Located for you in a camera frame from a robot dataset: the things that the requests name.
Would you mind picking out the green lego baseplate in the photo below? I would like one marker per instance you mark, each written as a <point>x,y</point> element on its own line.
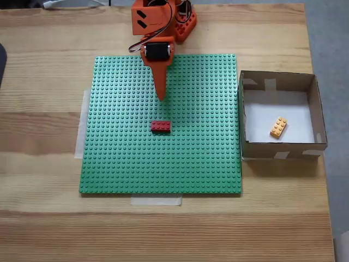
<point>122,150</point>

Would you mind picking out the masking tape strip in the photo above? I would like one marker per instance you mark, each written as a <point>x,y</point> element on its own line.
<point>80,136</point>
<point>155,201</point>

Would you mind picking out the open cardboard box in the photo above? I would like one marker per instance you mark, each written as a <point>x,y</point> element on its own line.
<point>272,103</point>

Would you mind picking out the red lego block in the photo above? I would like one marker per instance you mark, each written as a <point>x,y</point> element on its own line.
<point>161,126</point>

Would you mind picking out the black rounded device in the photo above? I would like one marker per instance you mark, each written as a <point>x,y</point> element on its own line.
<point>2,62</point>

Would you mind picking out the yellow lego block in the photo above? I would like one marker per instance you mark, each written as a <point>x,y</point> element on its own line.
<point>279,127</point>

